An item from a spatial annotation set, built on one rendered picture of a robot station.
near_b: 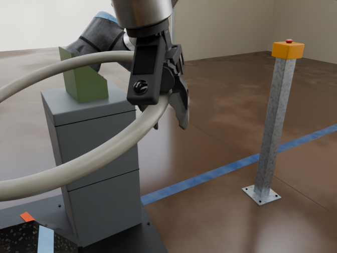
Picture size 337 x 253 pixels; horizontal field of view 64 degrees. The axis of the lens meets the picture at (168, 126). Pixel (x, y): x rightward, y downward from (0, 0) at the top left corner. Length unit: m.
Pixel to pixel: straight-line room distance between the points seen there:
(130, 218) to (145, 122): 1.36
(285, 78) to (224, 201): 0.93
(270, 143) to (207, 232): 0.69
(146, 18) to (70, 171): 0.24
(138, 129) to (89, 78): 0.97
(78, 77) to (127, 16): 0.95
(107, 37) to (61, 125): 0.47
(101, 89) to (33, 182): 1.03
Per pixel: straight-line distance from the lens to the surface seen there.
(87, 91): 1.39
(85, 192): 1.53
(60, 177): 0.41
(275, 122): 1.83
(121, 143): 0.42
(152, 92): 0.40
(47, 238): 0.73
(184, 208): 1.95
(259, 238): 1.85
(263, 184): 2.06
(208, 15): 6.63
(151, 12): 0.42
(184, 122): 0.52
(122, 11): 0.43
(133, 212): 1.75
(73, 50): 1.39
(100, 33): 1.41
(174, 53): 0.48
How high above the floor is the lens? 1.31
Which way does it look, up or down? 25 degrees down
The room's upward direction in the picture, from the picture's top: straight up
